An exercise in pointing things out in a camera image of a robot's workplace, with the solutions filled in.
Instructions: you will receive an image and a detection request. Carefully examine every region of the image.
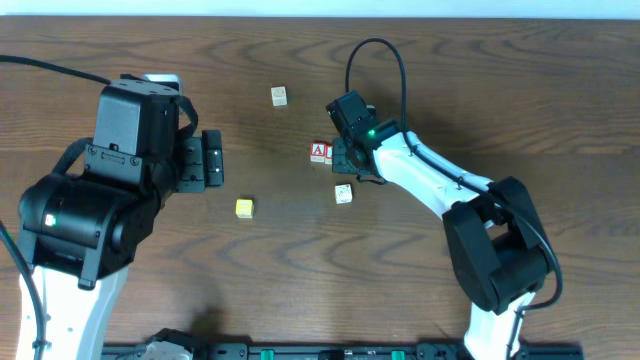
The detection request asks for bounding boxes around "red letter I wooden block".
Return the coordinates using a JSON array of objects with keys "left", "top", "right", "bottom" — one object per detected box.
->
[{"left": 324, "top": 145, "right": 333, "bottom": 165}]

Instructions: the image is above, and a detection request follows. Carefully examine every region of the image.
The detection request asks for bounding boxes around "red letter A wooden block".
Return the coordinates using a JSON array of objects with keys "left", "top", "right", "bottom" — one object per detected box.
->
[{"left": 310, "top": 142, "right": 327, "bottom": 163}]

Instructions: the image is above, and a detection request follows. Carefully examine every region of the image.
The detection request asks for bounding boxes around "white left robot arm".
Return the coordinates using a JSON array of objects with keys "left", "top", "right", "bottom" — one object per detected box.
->
[{"left": 16, "top": 74, "right": 224, "bottom": 359}]

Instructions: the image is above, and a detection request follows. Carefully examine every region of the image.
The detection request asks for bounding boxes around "plain picture wooden block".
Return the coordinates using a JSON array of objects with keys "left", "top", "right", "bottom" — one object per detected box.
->
[{"left": 334, "top": 184, "right": 353, "bottom": 204}]

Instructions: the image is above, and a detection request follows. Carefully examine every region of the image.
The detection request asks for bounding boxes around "yellow letter B wooden block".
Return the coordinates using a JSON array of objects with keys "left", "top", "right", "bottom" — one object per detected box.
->
[{"left": 235, "top": 199, "right": 254, "bottom": 218}]

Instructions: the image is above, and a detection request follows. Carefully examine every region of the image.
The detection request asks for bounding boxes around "yellow-edged picture wooden block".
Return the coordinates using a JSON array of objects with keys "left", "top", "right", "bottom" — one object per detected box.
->
[{"left": 271, "top": 86, "right": 288, "bottom": 107}]

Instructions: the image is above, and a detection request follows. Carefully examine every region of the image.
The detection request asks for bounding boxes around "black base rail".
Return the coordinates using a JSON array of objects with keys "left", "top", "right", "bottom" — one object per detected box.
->
[{"left": 100, "top": 342, "right": 585, "bottom": 360}]

